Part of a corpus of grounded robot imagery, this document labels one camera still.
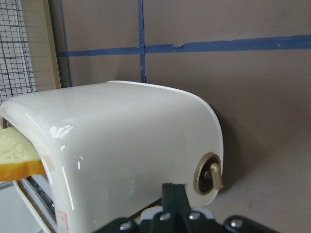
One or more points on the white two-slot toaster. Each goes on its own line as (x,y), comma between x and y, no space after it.
(107,148)

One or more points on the toast bread slice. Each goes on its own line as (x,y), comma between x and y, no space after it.
(18,157)

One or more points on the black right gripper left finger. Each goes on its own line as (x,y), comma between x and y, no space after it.
(161,222)

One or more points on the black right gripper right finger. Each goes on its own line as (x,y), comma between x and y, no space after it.
(197,222)

